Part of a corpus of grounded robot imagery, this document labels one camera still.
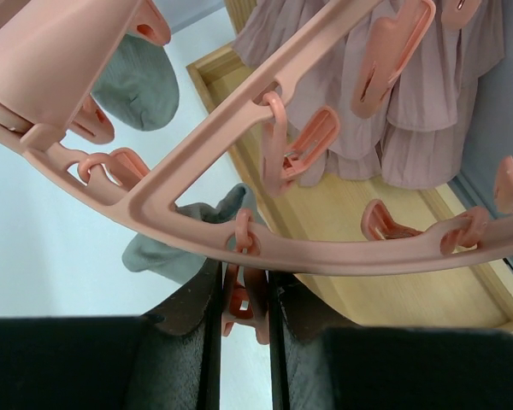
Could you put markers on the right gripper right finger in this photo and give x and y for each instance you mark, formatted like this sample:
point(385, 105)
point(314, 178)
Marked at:
point(322, 360)

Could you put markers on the grey sock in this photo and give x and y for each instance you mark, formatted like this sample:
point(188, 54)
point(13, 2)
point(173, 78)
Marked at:
point(139, 86)
point(147, 254)

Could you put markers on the pink round clip hanger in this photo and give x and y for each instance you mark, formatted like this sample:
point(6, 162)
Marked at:
point(472, 296)

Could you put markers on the wooden tray frame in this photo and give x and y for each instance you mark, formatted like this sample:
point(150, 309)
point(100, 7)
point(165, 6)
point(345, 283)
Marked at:
point(216, 71)

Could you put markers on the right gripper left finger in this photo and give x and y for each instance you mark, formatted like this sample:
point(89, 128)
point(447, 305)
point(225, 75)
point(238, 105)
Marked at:
point(167, 358)

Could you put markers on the pink fabric pile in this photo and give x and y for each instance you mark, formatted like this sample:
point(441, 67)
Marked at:
point(403, 83)

